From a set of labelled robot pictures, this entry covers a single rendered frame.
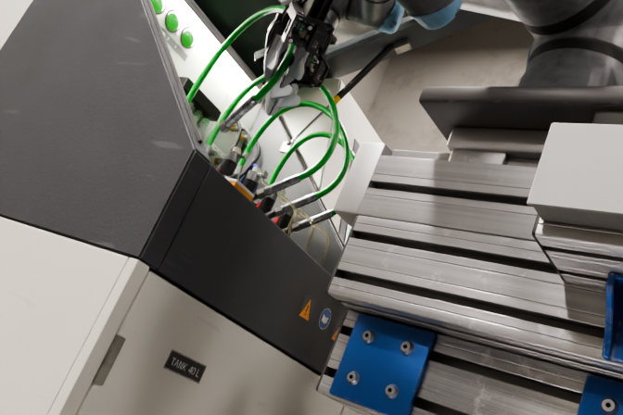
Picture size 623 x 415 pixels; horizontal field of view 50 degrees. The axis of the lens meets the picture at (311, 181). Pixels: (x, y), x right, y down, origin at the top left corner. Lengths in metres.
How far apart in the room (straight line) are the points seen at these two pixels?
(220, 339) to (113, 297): 0.22
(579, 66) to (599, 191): 0.26
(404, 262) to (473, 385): 0.13
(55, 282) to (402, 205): 0.48
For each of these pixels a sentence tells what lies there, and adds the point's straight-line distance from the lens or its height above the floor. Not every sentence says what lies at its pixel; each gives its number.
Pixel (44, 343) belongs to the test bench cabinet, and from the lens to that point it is 0.91.
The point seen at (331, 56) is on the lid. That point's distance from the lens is 1.80.
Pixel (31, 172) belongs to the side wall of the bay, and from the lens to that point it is 1.09.
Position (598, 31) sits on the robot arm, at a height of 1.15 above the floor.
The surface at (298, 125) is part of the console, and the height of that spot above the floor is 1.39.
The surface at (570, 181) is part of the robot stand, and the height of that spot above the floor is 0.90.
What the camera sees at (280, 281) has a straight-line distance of 1.09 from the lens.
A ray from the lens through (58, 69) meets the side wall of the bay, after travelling 1.21.
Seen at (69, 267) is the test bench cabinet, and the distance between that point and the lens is 0.93.
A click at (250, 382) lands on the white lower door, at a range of 1.11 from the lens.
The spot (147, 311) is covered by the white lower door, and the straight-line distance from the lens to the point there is 0.89.
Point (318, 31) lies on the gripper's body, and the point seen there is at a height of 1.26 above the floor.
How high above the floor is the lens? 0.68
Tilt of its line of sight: 19 degrees up
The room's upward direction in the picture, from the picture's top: 24 degrees clockwise
